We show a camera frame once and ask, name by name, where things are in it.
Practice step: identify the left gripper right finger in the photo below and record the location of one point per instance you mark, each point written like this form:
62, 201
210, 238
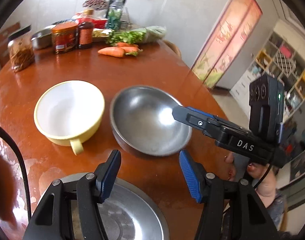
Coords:
194, 175

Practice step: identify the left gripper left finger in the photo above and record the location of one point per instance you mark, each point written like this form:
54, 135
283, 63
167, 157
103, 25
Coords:
106, 175

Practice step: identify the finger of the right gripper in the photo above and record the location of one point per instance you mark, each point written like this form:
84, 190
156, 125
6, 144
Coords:
208, 126
201, 112

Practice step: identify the large steel bowl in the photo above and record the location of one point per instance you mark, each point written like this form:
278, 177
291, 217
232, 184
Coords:
129, 213

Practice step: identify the deep steel bowl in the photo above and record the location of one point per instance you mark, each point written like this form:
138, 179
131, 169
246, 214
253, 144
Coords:
142, 122

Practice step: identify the yellow bowl with handle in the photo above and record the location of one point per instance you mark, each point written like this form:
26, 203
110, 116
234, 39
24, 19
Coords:
70, 113

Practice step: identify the person right hand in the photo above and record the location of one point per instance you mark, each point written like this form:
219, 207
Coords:
266, 189

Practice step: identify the white shelf cabinet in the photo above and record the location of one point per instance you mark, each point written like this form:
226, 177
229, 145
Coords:
283, 57

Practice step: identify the pink hello kitty door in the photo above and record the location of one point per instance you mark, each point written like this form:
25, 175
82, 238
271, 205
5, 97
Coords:
226, 40

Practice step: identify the bag of green vegetables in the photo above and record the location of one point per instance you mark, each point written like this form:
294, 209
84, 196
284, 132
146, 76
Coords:
137, 36

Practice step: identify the carrot rear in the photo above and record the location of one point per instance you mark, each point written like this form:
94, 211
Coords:
130, 49

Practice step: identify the carrot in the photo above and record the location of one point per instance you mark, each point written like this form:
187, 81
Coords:
112, 51
130, 49

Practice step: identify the carrot front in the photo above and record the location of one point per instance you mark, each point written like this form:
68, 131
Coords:
112, 51

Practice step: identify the clear plastic water bottle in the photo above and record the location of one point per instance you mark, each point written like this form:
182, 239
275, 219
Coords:
114, 15

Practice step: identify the red tissue pack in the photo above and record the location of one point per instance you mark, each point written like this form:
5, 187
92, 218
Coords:
99, 23

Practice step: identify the dark sauce bottle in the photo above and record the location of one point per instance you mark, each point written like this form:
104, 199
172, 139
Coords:
85, 29

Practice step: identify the red chili sauce jar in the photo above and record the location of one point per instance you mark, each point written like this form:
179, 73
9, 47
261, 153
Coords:
64, 37

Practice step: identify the dried flower bouquet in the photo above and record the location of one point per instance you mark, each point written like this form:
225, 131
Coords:
95, 4

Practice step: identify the small steel basin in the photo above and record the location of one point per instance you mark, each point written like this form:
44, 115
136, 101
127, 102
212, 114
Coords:
43, 38

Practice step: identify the clear jar black lid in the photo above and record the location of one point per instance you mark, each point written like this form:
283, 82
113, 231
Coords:
20, 49

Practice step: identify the brown wooden slat chair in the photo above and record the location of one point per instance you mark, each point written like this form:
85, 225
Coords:
4, 34

